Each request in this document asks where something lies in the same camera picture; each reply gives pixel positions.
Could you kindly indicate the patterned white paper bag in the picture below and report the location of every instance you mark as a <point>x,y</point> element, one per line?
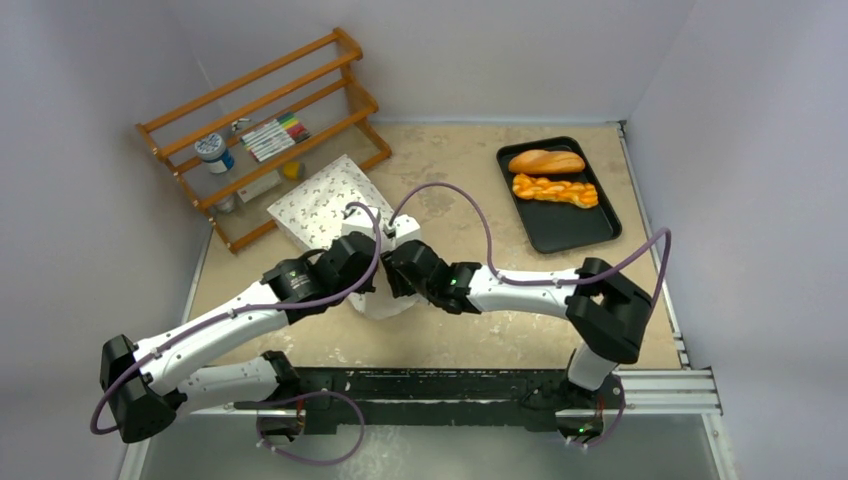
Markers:
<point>311,214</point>

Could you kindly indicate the blue lid jar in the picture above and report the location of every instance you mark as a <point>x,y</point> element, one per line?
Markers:
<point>214,153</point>

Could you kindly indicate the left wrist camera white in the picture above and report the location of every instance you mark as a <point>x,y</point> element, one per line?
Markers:
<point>362,219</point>

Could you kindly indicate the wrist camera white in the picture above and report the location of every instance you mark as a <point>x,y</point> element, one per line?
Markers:
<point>402,229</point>
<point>362,219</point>

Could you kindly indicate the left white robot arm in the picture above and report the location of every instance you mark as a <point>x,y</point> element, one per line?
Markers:
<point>140,380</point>

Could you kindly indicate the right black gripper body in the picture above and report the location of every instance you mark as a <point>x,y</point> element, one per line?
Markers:
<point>404,263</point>

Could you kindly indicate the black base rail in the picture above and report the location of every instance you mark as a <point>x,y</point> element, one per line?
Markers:
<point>319,400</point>

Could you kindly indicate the small white box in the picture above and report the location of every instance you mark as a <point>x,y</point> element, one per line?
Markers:
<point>259,186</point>

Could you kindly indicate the black plastic tray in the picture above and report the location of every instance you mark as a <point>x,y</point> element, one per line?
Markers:
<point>557,227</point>

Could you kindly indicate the orange wooden rack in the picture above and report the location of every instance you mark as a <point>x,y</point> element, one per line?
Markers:
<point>360,105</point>

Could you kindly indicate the pack of coloured markers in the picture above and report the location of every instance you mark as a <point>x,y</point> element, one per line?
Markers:
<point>275,136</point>

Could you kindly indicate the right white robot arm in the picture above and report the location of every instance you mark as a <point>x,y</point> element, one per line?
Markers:
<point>609,312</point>

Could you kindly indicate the aluminium frame rail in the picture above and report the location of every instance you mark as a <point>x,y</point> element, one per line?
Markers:
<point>645,391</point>

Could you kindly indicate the braided fake bread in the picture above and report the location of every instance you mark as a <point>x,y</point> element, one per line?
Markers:
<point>581,195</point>

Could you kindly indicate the yellow grey eraser block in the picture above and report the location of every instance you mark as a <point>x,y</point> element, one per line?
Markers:
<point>293,170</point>

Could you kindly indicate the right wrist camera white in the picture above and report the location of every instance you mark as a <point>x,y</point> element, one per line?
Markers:
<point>402,229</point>

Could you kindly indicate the long fake bread loaf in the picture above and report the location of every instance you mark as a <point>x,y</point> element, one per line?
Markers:
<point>542,162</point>

